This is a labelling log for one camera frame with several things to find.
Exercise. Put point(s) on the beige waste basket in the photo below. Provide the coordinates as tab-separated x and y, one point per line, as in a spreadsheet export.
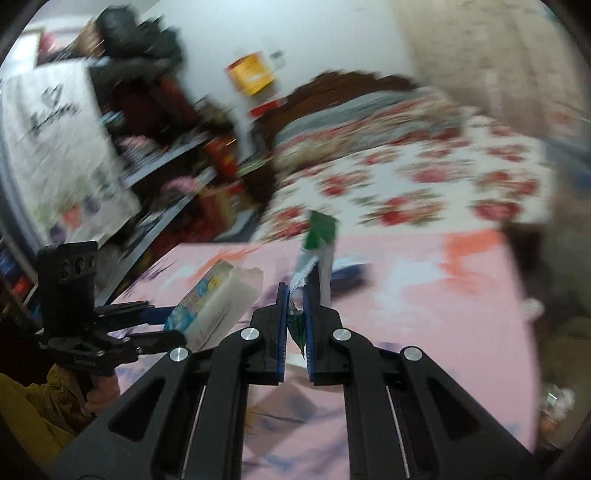
570	334

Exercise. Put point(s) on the dark hanging clothes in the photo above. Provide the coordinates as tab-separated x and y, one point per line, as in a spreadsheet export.
143	69

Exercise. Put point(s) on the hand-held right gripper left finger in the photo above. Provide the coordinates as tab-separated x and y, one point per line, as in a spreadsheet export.
282	341

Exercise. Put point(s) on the person's left hand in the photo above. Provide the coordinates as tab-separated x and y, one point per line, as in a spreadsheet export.
104	394

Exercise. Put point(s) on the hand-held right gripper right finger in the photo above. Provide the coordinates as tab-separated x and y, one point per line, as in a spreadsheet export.
310	341

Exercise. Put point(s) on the carved wooden headboard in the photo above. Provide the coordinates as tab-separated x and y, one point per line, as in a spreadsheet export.
332	85

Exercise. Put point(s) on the blue white tissue pack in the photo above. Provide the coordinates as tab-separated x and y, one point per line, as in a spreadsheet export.
212	300

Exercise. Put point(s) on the white cactus print cloth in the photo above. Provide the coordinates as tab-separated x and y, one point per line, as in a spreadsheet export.
60	152

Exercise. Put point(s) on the beige leaf print curtain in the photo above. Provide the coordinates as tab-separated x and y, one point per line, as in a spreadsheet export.
498	60

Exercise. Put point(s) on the floral quilt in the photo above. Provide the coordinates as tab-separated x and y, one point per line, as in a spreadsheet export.
360	120

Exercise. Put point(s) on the red gift bag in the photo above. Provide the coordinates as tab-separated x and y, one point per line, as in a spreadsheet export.
221	207
221	159

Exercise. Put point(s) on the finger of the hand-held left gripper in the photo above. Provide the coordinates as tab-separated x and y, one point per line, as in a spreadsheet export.
152	342
134	314

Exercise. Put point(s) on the red yellow wall calendar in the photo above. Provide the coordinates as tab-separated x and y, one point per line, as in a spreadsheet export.
251	74

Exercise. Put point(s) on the white tissue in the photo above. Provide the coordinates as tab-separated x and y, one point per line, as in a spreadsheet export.
533	308

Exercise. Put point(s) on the pink printed tablecloth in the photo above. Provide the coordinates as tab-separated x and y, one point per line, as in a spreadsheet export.
415	314

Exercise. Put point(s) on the floral bedsheet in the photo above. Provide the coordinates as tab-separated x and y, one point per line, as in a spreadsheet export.
415	184

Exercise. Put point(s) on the grey metal shelf rack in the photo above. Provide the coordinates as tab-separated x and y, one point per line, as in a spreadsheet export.
175	152

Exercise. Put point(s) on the dark blue packet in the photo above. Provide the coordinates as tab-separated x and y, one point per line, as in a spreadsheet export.
351	272

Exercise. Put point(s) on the person's left forearm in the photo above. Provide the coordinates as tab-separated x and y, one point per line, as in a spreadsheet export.
37	415

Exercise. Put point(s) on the green packet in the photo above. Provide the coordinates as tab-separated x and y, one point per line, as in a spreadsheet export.
321	230

